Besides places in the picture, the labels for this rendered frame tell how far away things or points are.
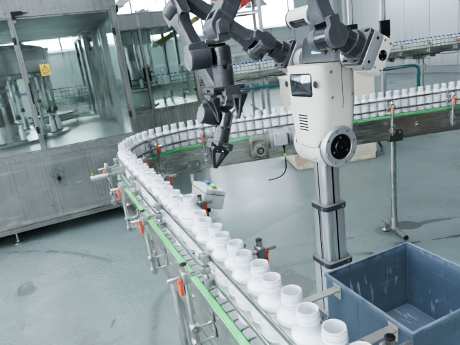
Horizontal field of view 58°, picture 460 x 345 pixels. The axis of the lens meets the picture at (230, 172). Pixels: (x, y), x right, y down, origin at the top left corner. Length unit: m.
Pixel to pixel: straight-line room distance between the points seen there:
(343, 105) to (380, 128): 1.62
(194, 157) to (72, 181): 1.92
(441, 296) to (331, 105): 0.71
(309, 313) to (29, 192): 3.98
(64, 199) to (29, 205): 0.33
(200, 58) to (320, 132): 0.62
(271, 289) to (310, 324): 0.12
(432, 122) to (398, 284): 2.08
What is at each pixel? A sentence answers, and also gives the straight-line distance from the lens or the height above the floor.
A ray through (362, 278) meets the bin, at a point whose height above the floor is 0.89.
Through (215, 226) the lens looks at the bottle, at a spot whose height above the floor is 1.16.
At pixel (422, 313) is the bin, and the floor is 0.73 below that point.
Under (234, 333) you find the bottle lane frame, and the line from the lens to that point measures 0.96.
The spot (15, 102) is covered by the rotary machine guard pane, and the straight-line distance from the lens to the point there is 4.42.
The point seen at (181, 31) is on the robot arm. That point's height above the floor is 1.67.
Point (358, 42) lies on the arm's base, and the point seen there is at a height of 1.55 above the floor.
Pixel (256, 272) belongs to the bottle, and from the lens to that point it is 0.84.
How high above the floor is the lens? 1.58
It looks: 16 degrees down
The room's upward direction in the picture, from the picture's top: 8 degrees counter-clockwise
